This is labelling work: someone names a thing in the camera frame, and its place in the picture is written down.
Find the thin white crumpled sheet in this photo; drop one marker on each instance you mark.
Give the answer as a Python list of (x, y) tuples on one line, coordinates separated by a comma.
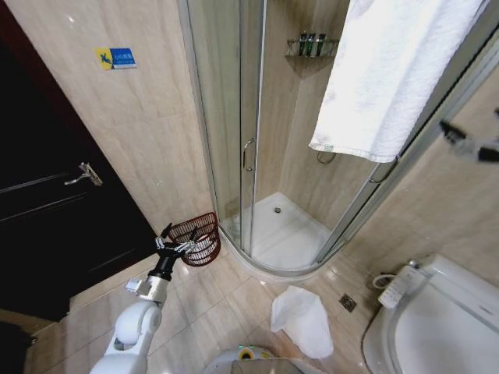
[(302, 323)]

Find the glass shower enclosure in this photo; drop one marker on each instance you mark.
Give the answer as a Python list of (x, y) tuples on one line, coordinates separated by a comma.
[(230, 117)]

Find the white cloth pile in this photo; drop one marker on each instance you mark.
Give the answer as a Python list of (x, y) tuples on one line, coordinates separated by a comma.
[(204, 244)]

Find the dark green toiletry bottle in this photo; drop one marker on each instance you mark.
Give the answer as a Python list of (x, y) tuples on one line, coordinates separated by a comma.
[(303, 43), (312, 43), (321, 43)]

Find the white bidet control panel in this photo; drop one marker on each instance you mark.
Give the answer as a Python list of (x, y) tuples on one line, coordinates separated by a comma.
[(397, 286)]

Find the dark brown door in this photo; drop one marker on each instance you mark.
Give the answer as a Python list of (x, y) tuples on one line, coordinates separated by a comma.
[(47, 218)]

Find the large white hanging towel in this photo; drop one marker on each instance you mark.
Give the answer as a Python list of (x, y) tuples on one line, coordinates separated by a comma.
[(393, 78)]

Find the blue and yellow wall sticker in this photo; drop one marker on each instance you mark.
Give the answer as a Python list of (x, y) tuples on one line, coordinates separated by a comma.
[(117, 58)]

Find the white toilet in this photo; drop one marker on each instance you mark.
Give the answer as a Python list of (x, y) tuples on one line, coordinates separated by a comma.
[(440, 331)]

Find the square metal floor drain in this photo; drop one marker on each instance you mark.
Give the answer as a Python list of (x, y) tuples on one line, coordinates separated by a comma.
[(348, 302)]

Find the white shower tray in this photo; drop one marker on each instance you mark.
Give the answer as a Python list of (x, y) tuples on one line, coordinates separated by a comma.
[(288, 233)]

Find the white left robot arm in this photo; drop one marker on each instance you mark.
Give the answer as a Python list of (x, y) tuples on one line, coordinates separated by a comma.
[(136, 317)]

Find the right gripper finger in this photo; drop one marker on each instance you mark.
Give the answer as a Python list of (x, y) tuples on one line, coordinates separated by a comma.
[(454, 132)]

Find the brown wicker hamper basket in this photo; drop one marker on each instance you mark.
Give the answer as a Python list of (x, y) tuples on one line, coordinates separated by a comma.
[(183, 230)]

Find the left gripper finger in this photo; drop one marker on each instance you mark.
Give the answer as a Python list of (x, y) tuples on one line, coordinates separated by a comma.
[(161, 242), (186, 247)]

